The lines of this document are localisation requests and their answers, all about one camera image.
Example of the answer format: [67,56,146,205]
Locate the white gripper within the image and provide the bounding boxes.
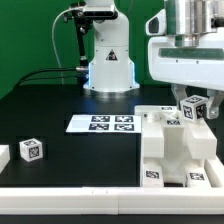
[148,33,224,119]

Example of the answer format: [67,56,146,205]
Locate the white tagged cube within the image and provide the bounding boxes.
[180,95,208,123]
[19,138,43,162]

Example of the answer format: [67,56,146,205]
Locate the white chair side plank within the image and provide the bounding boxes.
[134,105,178,187]
[184,120,217,170]

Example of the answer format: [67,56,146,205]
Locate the white chair seat part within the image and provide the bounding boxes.
[161,119,186,183]

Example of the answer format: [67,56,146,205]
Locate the white chair side plank front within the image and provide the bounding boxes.
[134,105,178,187]

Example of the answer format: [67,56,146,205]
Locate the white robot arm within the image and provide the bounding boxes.
[81,0,224,119]

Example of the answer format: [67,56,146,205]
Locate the white paper tag sheet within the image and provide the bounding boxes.
[66,115,141,133]

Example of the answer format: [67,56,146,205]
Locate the white front fence bar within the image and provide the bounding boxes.
[0,187,224,215]

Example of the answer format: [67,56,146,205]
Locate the white left fence bar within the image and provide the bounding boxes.
[0,145,10,173]

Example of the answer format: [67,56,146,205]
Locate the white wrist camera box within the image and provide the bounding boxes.
[145,9,166,36]

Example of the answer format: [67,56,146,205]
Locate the black camera stand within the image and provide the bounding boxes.
[63,2,118,84]

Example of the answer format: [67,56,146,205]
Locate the white thin cable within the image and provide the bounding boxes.
[51,7,79,85]

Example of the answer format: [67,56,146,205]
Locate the black cables on table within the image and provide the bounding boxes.
[14,66,89,88]

